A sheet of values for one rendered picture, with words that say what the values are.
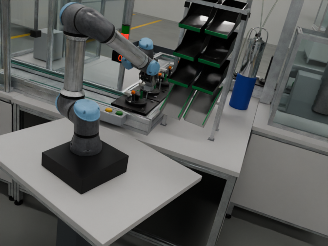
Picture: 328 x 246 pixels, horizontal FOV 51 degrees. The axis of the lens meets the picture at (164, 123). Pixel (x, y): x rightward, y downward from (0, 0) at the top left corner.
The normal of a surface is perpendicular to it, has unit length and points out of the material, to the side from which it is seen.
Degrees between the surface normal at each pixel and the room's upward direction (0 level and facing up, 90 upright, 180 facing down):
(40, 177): 0
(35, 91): 90
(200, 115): 45
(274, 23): 90
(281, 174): 90
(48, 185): 0
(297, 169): 90
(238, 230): 0
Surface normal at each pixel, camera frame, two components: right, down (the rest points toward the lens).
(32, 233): 0.18, -0.89
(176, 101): -0.21, -0.43
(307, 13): -0.29, 0.36
